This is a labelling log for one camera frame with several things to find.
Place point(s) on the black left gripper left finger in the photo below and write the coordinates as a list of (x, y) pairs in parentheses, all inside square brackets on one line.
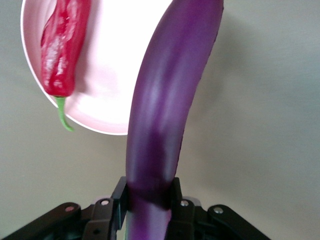
[(107, 217)]

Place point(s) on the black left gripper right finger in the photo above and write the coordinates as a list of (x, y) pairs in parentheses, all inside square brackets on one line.
[(183, 220)]

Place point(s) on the long purple eggplant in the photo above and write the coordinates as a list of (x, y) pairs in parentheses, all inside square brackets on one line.
[(172, 75)]

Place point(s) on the red chili pepper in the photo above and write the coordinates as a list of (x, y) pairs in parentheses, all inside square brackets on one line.
[(62, 50)]

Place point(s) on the pink round plate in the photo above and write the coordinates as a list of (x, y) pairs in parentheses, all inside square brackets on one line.
[(107, 75)]

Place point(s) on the brown tablecloth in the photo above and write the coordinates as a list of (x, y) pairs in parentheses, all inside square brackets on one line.
[(262, 100)]

